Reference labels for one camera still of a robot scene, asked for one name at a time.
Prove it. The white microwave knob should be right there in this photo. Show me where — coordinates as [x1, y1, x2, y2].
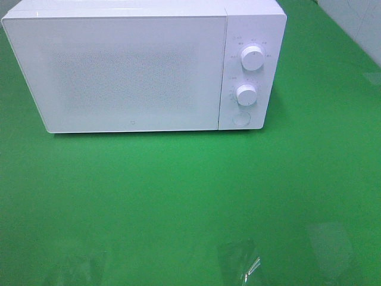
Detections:
[236, 85, 258, 106]
[241, 44, 265, 72]

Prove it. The white microwave door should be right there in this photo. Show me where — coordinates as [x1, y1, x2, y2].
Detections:
[4, 17, 226, 133]

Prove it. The round microwave door button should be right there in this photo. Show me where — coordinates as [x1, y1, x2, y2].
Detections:
[233, 112, 251, 126]

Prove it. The white microwave oven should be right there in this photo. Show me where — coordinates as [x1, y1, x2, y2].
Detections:
[1, 1, 287, 130]

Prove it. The green table mat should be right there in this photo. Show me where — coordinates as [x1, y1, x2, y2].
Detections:
[1, 1, 380, 285]

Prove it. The clear tape patch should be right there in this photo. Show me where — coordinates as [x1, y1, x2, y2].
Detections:
[307, 222, 354, 272]
[217, 239, 265, 285]

